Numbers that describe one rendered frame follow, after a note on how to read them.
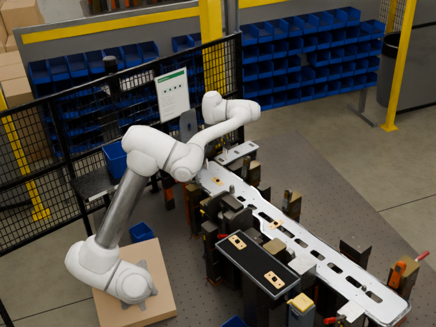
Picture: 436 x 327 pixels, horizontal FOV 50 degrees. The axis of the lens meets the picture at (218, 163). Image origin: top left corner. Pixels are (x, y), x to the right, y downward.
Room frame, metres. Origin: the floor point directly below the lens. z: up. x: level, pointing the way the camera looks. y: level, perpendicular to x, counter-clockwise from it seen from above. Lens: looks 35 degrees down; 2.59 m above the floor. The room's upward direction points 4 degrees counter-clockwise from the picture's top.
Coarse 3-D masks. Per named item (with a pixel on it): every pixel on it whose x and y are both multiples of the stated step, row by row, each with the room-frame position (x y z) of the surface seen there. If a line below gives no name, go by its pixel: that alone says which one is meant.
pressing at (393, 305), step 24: (216, 168) 2.20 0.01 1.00; (216, 192) 1.98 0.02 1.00; (240, 192) 1.97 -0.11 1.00; (288, 216) 1.75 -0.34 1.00; (288, 240) 1.58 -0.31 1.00; (312, 240) 1.57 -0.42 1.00; (336, 264) 1.41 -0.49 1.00; (336, 288) 1.28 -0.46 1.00; (360, 288) 1.27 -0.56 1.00; (384, 288) 1.26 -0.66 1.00; (384, 312) 1.15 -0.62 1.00; (408, 312) 1.15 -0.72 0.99
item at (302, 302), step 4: (300, 296) 1.13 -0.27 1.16; (304, 296) 1.13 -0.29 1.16; (292, 300) 1.11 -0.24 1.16; (296, 300) 1.11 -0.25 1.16; (300, 300) 1.11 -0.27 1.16; (304, 300) 1.11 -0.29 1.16; (308, 300) 1.10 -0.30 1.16; (296, 304) 1.09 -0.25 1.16; (300, 304) 1.09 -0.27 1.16; (304, 304) 1.09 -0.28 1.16; (308, 304) 1.09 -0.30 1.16; (312, 304) 1.09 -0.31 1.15; (300, 308) 1.07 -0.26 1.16; (304, 308) 1.07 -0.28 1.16
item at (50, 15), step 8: (8, 0) 7.62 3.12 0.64; (40, 0) 7.75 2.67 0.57; (48, 0) 7.79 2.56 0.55; (56, 0) 7.82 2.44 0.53; (64, 0) 7.86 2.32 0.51; (72, 0) 7.89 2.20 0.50; (40, 8) 7.74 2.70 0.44; (48, 8) 7.78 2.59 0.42; (56, 8) 7.81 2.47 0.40; (64, 8) 7.85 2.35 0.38; (72, 8) 7.89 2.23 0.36; (80, 8) 7.92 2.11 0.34; (48, 16) 7.77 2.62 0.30; (56, 16) 7.81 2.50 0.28; (64, 16) 7.84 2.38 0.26; (72, 16) 7.88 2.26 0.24; (80, 16) 7.92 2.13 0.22
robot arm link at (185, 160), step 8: (176, 144) 1.54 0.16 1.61; (184, 144) 1.57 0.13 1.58; (192, 144) 1.61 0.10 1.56; (176, 152) 1.50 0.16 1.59; (184, 152) 1.51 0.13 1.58; (192, 152) 1.54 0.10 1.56; (200, 152) 1.57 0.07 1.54; (168, 160) 1.49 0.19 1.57; (176, 160) 1.48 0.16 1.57; (184, 160) 1.48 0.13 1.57; (192, 160) 1.49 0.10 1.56; (200, 160) 1.53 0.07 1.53; (168, 168) 1.48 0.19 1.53; (176, 168) 1.45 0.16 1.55; (184, 168) 1.45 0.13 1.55; (192, 168) 1.46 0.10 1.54; (176, 176) 1.44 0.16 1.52; (184, 176) 1.44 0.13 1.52; (192, 176) 1.46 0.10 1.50
